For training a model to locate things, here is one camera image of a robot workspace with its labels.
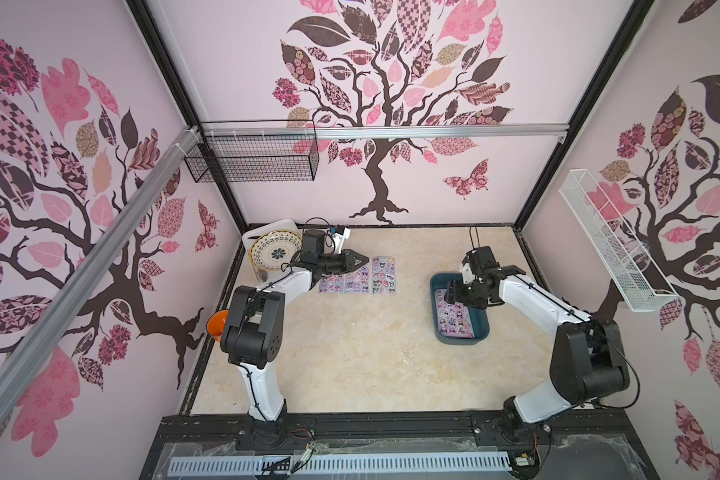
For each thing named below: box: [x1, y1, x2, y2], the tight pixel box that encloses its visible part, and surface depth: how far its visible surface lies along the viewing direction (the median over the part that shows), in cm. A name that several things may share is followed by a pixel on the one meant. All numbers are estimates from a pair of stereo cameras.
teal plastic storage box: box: [430, 273, 490, 345], surface depth 94 cm
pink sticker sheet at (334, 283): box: [318, 273, 345, 294], surface depth 105 cm
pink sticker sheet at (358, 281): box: [344, 262, 371, 294], surface depth 106 cm
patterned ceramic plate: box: [248, 230, 303, 271], surface depth 116 cm
